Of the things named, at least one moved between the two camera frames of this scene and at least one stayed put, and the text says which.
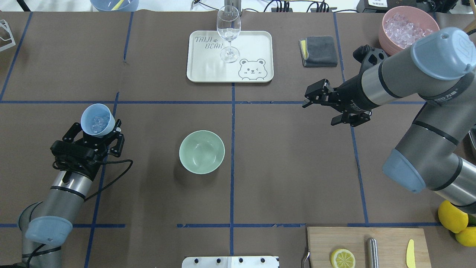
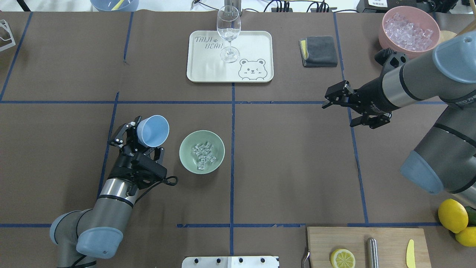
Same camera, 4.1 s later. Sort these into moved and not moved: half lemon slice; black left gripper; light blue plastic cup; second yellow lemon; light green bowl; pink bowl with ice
Moved: light blue plastic cup; black left gripper
Not moved: pink bowl with ice; second yellow lemon; light green bowl; half lemon slice
